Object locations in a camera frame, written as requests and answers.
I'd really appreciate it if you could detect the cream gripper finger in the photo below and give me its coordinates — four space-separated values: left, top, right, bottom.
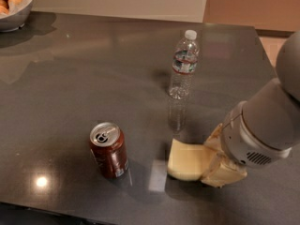
203 124 222 152
201 155 248 188

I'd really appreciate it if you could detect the yellow sponge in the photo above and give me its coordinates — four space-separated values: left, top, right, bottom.
167 139 216 181

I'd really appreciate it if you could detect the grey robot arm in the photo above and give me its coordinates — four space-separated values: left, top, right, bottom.
201 32 300 188

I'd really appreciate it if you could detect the clear plastic water bottle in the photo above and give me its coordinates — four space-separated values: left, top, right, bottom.
168 30 200 99

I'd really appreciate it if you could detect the dark red soda can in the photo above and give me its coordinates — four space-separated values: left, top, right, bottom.
90 122 128 179

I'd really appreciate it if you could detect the silver metal bowl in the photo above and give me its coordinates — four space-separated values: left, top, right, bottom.
0 0 34 32

